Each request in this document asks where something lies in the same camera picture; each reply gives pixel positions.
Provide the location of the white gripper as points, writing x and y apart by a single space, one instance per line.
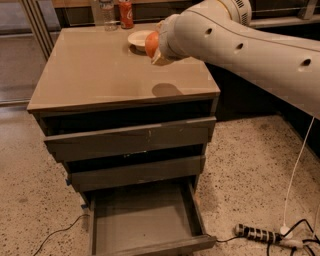
164 39

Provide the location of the orange fruit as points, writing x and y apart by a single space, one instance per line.
151 44

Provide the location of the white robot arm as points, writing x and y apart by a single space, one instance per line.
217 32

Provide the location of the grey drawer cabinet beige top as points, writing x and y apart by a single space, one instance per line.
95 80

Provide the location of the grey middle drawer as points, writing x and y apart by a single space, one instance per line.
137 174

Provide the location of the grey top drawer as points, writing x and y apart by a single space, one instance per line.
128 140

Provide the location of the grey open bottom drawer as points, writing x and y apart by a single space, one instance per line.
152 219

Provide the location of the white paper bowl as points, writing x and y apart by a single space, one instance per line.
137 39

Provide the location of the clear plastic water bottle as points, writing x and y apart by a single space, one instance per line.
108 13

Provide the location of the metal window railing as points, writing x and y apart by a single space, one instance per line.
277 13

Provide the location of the black white power strip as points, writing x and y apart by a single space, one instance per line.
256 234

